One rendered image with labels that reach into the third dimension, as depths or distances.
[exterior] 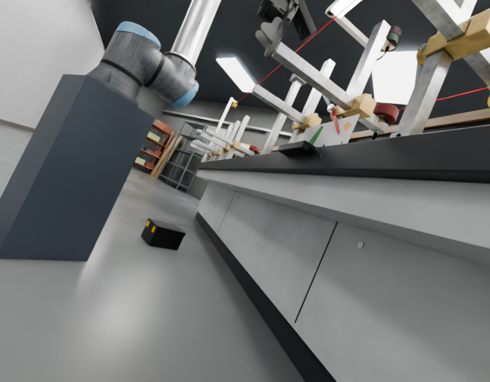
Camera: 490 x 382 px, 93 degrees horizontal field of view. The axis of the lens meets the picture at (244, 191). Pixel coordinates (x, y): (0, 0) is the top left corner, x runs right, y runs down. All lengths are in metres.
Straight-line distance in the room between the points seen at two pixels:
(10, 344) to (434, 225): 0.82
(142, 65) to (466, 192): 0.99
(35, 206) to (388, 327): 1.04
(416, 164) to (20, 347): 0.84
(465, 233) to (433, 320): 0.27
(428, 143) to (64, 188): 0.97
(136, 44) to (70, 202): 0.59
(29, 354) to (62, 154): 0.52
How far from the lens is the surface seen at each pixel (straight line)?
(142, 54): 1.05
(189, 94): 1.10
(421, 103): 0.65
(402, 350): 0.74
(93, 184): 0.97
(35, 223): 0.97
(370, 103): 0.81
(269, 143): 1.25
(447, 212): 0.52
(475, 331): 0.68
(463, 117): 0.87
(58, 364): 0.68
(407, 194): 0.56
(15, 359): 0.68
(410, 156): 0.55
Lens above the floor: 0.44
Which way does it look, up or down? 3 degrees up
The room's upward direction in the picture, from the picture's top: 24 degrees clockwise
